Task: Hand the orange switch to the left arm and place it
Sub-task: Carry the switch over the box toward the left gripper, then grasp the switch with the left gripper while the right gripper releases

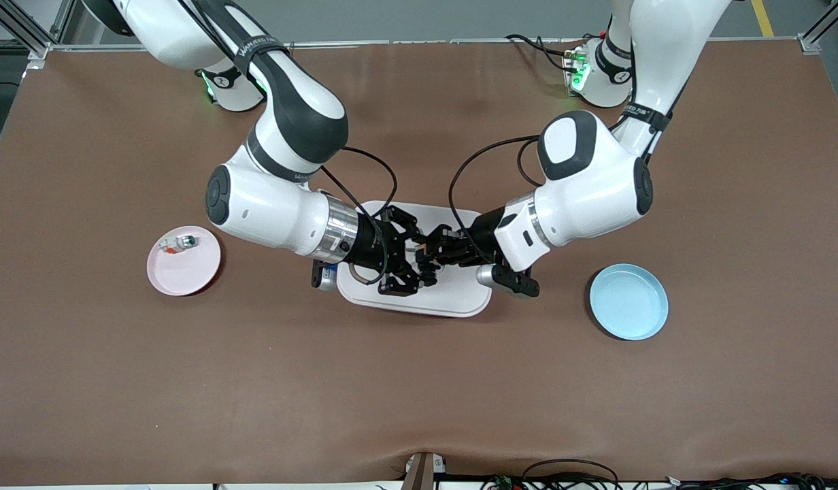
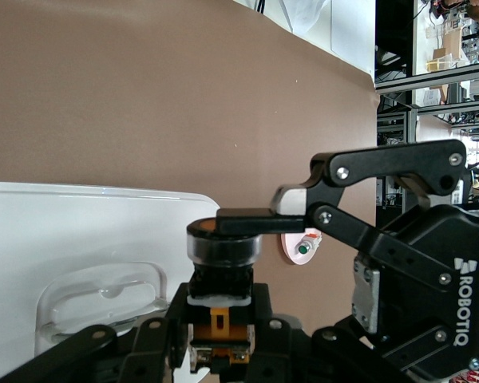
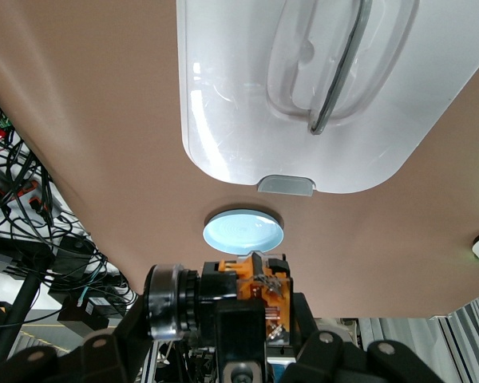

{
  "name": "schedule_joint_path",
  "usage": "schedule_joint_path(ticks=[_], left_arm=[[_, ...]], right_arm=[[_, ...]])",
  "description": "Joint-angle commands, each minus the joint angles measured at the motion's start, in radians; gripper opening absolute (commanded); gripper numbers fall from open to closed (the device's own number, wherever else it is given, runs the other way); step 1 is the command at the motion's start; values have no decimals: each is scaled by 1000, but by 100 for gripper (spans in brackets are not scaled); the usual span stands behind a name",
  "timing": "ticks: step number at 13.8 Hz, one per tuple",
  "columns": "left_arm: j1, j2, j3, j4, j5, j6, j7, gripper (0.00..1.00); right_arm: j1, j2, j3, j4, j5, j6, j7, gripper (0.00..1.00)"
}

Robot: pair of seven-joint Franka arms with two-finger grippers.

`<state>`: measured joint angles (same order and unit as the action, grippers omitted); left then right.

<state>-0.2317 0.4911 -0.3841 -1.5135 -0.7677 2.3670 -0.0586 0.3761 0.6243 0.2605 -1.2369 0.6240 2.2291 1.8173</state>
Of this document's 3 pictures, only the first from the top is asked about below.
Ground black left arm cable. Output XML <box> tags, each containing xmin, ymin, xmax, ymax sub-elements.
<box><xmin>448</xmin><ymin>135</ymin><xmax>550</xmax><ymax>263</ymax></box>

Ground aluminium frame post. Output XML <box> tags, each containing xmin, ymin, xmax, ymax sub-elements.
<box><xmin>0</xmin><ymin>0</ymin><xmax>77</xmax><ymax>70</ymax></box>
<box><xmin>799</xmin><ymin>0</ymin><xmax>838</xmax><ymax>55</ymax></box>

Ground white lidded box grey latches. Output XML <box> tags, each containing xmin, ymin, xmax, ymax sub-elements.
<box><xmin>336</xmin><ymin>201</ymin><xmax>495</xmax><ymax>319</ymax></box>

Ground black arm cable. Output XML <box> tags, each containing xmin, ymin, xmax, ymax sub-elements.
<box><xmin>320</xmin><ymin>146</ymin><xmax>399</xmax><ymax>285</ymax></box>
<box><xmin>448</xmin><ymin>135</ymin><xmax>550</xmax><ymax>263</ymax></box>

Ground silver table edge rail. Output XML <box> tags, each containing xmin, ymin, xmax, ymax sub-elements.
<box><xmin>48</xmin><ymin>37</ymin><xmax>802</xmax><ymax>52</ymax></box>

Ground brown and silver bracket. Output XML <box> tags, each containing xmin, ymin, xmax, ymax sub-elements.
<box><xmin>400</xmin><ymin>452</ymin><xmax>448</xmax><ymax>490</ymax></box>

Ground pink round plate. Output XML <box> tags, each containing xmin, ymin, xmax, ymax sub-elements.
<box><xmin>147</xmin><ymin>226</ymin><xmax>222</xmax><ymax>297</ymax></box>

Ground light blue round plate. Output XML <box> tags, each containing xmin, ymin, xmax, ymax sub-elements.
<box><xmin>589</xmin><ymin>263</ymin><xmax>669</xmax><ymax>341</ymax></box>

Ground black base cable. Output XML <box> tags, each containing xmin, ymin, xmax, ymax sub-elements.
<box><xmin>505</xmin><ymin>33</ymin><xmax>584</xmax><ymax>73</ymax></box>

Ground black looped cable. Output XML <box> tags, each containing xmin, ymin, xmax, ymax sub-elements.
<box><xmin>521</xmin><ymin>459</ymin><xmax>621</xmax><ymax>490</ymax></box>

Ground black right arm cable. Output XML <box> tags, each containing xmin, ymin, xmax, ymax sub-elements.
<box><xmin>320</xmin><ymin>146</ymin><xmax>399</xmax><ymax>285</ymax></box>

